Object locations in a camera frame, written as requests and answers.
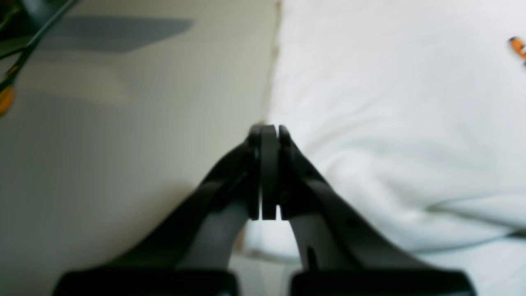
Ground orange round object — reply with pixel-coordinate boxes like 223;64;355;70
0;84;15;116

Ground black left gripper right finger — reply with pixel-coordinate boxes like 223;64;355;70
261;125;476;296

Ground white printed T-shirt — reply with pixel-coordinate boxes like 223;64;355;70
242;0;526;296

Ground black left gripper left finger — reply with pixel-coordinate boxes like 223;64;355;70
54;125;261;296

